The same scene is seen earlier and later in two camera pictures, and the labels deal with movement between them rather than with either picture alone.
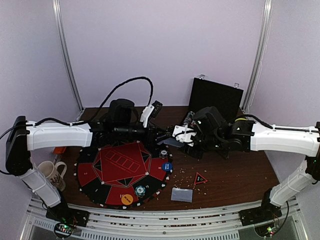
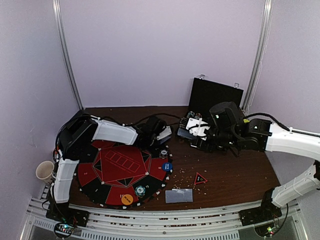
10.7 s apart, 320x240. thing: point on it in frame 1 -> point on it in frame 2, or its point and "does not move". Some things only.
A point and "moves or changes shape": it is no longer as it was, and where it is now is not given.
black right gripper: [189, 148] -> [198, 141]
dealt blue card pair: [179, 194] does not move
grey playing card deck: [171, 141] moves or changes shape
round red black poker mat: [124, 174] does not move
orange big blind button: [127, 199] does not move
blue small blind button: [167, 166] does not move
